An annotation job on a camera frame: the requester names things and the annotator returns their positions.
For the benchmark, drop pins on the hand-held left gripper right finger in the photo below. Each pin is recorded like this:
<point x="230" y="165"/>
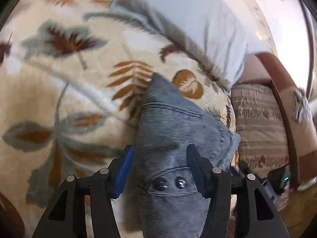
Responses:
<point x="195" y="168"/>

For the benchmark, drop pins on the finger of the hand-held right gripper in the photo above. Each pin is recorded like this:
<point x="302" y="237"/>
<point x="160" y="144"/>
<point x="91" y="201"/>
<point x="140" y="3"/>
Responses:
<point x="242" y="167"/>

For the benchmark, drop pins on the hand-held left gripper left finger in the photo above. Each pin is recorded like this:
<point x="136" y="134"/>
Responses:
<point x="123" y="171"/>

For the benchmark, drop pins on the grey denim pants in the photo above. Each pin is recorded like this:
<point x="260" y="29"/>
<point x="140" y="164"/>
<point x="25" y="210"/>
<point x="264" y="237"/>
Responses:
<point x="173" y="133"/>

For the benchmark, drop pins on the brown striped pillow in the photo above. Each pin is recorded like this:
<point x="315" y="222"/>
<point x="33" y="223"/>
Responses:
<point x="257" y="129"/>

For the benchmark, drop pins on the small grey cloth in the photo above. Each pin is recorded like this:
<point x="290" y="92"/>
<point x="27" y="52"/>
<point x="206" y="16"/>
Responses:
<point x="302" y="106"/>

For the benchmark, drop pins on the leaf print blanket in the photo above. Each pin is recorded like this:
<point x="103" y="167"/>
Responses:
<point x="62" y="91"/>

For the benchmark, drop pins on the grey pillow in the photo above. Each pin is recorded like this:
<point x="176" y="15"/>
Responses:
<point x="198" y="24"/>

